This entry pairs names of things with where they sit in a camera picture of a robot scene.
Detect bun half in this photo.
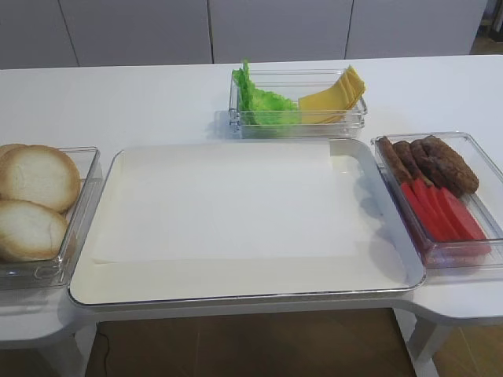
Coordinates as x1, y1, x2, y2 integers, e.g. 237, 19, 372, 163
1, 200, 68, 262
1, 145, 81, 213
0, 144, 27, 163

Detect green lettuce leaf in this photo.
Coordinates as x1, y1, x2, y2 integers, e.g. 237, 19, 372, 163
233, 60, 300, 126

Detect clear lettuce cheese container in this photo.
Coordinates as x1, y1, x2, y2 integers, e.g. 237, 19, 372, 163
229, 69, 368, 139

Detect front yellow cheese slice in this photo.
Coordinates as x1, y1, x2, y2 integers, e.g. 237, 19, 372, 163
298, 85, 358, 124

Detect rear yellow cheese slices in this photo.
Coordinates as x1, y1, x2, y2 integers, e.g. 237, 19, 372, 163
333, 65, 365, 111

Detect white serving tray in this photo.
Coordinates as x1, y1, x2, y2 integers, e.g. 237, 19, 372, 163
69, 139, 426, 306

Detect rear brown meat patty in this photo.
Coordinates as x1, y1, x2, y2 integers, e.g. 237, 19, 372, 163
377, 137, 413, 184

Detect brown meat patty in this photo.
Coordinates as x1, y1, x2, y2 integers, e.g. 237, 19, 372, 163
377, 137, 413, 184
421, 135, 479, 198
392, 141, 424, 183
410, 139, 436, 185

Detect rear red tomato slice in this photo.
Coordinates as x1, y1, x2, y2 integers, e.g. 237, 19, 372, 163
400, 182, 442, 241

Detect red tomato slice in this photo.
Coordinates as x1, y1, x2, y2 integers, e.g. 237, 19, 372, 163
426, 185, 461, 241
412, 178, 456, 242
436, 188, 486, 241
400, 182, 442, 241

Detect front brown meat patty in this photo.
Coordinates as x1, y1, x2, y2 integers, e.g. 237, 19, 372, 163
421, 135, 479, 198

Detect clear patty tomato container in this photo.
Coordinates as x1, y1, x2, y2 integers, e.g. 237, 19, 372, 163
372, 132, 502, 268

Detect clear bun container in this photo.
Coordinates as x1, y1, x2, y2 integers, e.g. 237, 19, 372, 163
1, 147, 103, 290

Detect front red tomato slice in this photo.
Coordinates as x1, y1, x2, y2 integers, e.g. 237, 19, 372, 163
436, 188, 486, 241

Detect white table leg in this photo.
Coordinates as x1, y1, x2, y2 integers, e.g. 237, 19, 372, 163
393, 309, 453, 377
74, 322, 98, 377

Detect white right table leg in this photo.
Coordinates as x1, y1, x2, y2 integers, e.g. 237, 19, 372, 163
393, 309, 453, 377

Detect black floor cable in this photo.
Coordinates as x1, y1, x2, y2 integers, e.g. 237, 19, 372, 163
96, 332, 111, 377

